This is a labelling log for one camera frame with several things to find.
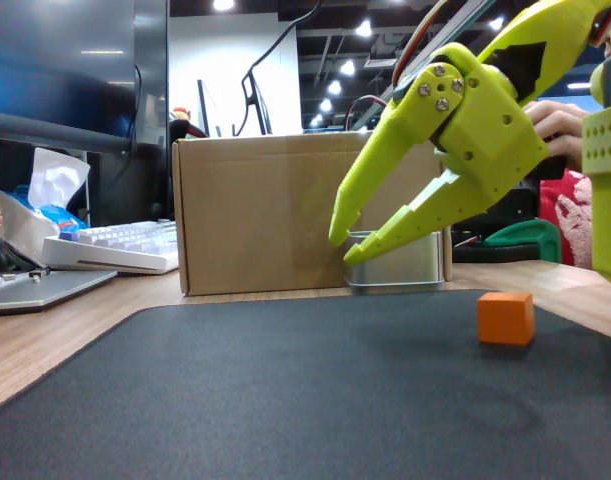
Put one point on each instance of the orange cube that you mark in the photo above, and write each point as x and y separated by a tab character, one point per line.
505	317

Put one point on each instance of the rectangular metal tin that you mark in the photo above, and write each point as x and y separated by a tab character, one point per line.
410	267

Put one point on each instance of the person's bare hand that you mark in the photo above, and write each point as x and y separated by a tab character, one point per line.
560	125

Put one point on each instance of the black flat device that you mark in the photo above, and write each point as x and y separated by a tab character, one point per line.
485	253

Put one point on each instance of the green rounded object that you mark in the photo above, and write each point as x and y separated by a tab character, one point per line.
527	235

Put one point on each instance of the red and white garment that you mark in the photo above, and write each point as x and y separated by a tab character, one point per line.
567	215

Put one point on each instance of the brown cardboard box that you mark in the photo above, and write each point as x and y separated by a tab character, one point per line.
260	210

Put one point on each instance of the thin black background monitor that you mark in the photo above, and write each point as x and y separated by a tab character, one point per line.
207	110

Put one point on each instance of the red orange toy figure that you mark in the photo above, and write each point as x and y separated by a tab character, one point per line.
181	116

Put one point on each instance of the black desk mat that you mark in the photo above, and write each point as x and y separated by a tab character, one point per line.
285	395

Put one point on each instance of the white mechanical keyboard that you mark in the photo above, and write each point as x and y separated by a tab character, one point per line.
120	247

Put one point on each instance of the white tissue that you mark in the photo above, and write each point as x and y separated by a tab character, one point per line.
55	177

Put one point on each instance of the blue tissue pack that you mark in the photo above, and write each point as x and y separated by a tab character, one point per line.
60	220

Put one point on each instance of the black computer monitor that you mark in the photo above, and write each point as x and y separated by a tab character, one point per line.
50	70

